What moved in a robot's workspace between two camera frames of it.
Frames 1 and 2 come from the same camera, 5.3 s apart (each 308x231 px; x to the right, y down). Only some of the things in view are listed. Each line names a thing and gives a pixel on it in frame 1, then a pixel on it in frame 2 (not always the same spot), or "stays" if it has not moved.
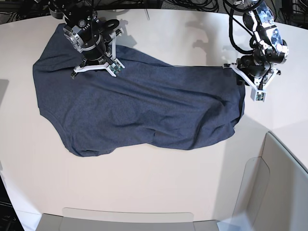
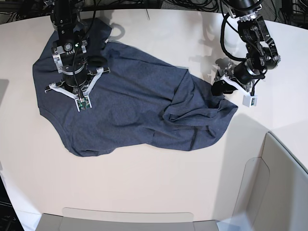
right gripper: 252,66 → 241,73
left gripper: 96,53 → 75,82
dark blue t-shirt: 148,102 stays
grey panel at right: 274,193 stays
